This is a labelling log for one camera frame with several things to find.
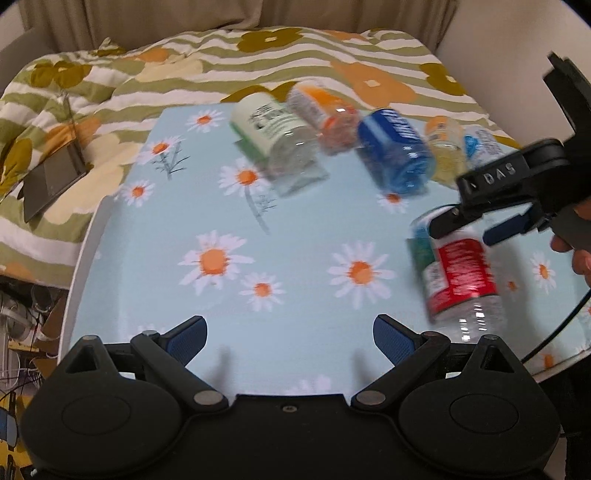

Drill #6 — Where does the black cable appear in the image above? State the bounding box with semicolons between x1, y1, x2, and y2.
520;287;591;365

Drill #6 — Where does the orange label bottle cup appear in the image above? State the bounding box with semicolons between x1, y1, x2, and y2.
287;81;361;155

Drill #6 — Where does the beige curtain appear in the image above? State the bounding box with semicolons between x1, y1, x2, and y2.
18;0;459;52

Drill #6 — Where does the grey open laptop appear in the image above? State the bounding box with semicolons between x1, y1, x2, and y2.
19;91;89;223

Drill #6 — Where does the person's right hand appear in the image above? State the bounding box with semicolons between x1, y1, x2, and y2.
551;199;591;285

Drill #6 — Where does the striped floral bed quilt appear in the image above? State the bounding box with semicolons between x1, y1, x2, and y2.
1;27;512;289

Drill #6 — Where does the green label bottle cup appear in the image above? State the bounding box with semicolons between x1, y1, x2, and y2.
230;92;329;197

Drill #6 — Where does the grey bed headboard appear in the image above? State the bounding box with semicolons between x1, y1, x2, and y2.
0;28;55;94

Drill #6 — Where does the yellow label bottle cup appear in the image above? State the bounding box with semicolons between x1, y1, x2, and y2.
425;116;467;189

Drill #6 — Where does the white blue label bottle cup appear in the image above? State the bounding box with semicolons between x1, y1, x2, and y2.
464;126;504;170

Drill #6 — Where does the red label bottle cup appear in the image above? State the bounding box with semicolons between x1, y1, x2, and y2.
407;207;506;343

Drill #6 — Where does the daisy print blue tablecloth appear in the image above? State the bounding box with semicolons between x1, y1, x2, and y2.
68;103;591;398

